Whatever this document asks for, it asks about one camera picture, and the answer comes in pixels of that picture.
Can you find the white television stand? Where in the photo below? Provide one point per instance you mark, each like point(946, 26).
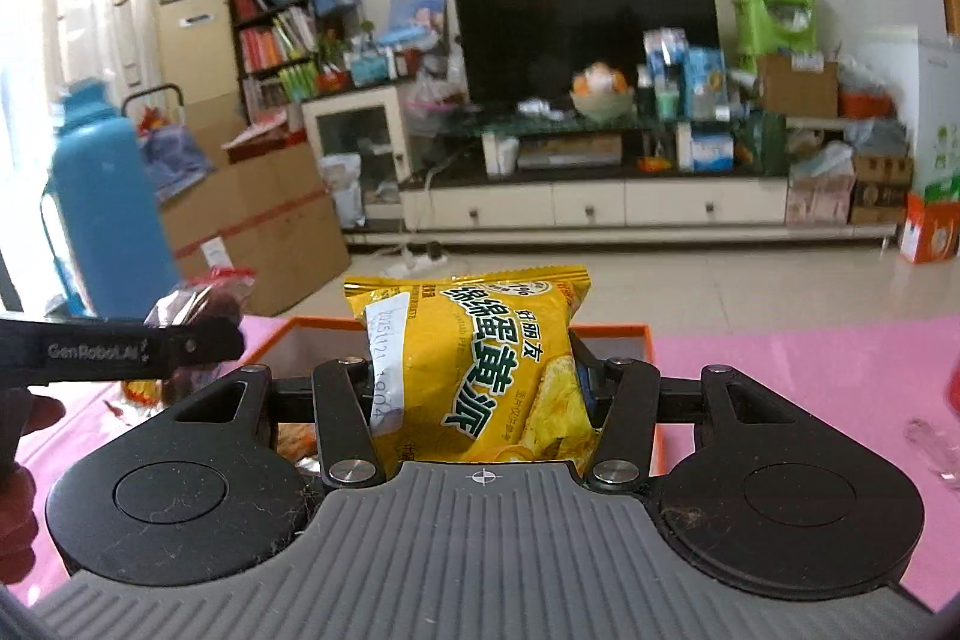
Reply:
point(585, 201)

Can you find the white glass-door cabinet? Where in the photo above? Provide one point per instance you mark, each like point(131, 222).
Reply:
point(356, 145)

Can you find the yellow snack packet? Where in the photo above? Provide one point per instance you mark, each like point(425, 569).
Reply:
point(487, 347)

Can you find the clear plastic wrapper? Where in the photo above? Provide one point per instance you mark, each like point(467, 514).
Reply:
point(934, 445)

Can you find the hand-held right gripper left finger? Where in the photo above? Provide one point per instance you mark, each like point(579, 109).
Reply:
point(345, 404)

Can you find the clear packet of dark snacks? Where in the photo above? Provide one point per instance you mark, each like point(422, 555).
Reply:
point(199, 299)

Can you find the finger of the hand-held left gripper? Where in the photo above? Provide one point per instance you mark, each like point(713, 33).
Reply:
point(199, 344)

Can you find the black flat television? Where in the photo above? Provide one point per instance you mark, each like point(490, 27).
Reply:
point(585, 18)

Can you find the bowl of fruit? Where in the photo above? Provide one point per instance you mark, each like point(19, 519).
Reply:
point(600, 93)

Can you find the orange and white carton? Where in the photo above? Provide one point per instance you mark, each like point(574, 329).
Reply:
point(930, 235)

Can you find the white power strip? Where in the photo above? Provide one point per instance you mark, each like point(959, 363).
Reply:
point(416, 261)

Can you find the pink table mat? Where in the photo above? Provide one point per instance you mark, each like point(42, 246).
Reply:
point(787, 370)

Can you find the blue picture board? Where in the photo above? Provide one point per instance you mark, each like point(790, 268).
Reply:
point(416, 18)

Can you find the dark bookshelf with books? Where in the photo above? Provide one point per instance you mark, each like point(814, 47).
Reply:
point(274, 3)

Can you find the small brown cardboard box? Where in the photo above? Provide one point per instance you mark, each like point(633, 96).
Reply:
point(799, 89)

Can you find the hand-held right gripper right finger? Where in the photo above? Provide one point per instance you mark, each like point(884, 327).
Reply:
point(626, 407)

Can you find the beige standing air conditioner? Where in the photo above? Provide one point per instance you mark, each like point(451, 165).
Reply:
point(195, 40)

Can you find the blue water bottle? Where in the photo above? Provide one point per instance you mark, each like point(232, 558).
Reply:
point(105, 197)

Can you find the person's left hand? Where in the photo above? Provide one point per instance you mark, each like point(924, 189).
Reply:
point(19, 512)

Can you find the pile of blue tissue packs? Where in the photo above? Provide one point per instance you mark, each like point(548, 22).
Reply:
point(690, 78)

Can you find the green plastic rack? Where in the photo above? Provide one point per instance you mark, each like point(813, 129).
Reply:
point(772, 3)

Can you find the orange cardboard box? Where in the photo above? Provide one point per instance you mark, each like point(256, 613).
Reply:
point(615, 332)

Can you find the large taped cardboard box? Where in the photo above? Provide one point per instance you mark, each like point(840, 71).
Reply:
point(262, 220)

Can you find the pink tissue pack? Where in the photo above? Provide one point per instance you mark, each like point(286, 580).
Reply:
point(821, 197)

